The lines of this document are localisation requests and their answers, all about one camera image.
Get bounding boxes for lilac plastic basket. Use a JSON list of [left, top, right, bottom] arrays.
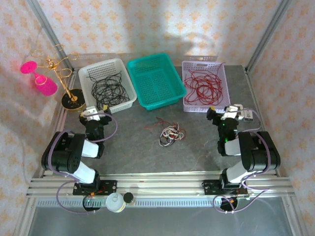
[[181, 60, 231, 113]]

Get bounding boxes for white plastic basket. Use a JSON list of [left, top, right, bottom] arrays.
[[78, 58, 137, 114]]

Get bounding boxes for pink wine glass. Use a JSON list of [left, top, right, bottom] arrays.
[[20, 60, 59, 97]]

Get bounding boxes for teal plastic basket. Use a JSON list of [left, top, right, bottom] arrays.
[[126, 53, 187, 111]]

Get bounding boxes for black round cap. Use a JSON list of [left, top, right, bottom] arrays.
[[122, 192, 135, 205]]

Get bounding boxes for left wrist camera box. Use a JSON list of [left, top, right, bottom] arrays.
[[83, 105, 106, 121]]

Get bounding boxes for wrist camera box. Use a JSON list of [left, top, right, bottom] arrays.
[[220, 104, 245, 121], [83, 105, 106, 121]]

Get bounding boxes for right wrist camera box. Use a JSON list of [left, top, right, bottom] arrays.
[[220, 104, 245, 121]]

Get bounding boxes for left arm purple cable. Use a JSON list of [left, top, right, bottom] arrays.
[[48, 112, 118, 214]]

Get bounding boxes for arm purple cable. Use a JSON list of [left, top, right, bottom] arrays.
[[213, 109, 270, 214], [48, 112, 118, 214]]

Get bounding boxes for long black cable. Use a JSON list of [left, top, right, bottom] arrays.
[[86, 71, 130, 111]]

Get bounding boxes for gold wire glass stand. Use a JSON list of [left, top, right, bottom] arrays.
[[31, 44, 87, 113]]

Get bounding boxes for long red cable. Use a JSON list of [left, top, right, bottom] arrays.
[[184, 62, 225, 106]]

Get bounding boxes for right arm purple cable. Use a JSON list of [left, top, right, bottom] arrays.
[[213, 109, 270, 214]]

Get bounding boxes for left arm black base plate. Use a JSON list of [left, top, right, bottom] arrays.
[[72, 180, 118, 196]]

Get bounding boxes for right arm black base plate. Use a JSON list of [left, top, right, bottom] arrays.
[[202, 179, 249, 196]]

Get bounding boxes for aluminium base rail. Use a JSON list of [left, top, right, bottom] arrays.
[[26, 169, 295, 199]]

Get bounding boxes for aluminium frame post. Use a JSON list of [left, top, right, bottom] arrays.
[[26, 0, 74, 72], [246, 0, 293, 72]]

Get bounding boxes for grey slotted cable duct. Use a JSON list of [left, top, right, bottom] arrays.
[[35, 198, 284, 207]]

